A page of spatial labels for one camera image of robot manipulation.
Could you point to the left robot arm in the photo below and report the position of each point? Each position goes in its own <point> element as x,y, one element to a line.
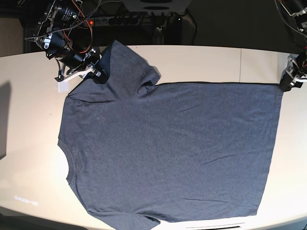
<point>293,13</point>

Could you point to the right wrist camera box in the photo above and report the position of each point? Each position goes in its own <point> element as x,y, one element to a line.
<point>63,86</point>

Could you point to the black power strip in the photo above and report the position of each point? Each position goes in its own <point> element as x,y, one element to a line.
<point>115,21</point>

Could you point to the blue grey T-shirt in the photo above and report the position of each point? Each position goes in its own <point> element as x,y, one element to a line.
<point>140,152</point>

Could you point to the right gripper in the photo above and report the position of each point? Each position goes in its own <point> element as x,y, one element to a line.
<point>71,63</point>

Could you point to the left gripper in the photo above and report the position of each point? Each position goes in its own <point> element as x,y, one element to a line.
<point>295,74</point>

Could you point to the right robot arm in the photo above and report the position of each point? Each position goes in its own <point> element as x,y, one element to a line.
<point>60,18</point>

